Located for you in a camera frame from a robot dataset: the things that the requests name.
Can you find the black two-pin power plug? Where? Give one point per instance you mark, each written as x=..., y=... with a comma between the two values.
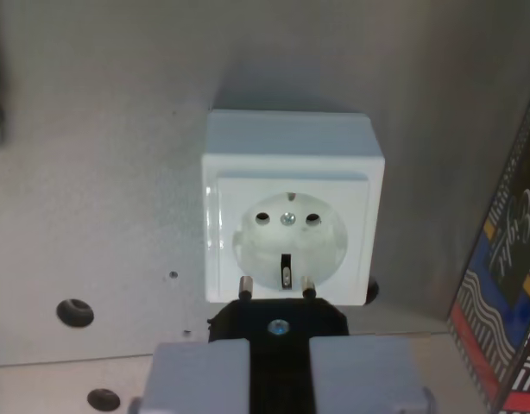
x=280, y=366

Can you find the white wall socket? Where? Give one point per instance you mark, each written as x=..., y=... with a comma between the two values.
x=291, y=172

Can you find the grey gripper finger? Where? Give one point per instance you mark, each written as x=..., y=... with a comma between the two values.
x=196, y=379
x=360, y=379

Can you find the colourful patterned box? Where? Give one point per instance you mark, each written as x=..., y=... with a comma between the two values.
x=506, y=302

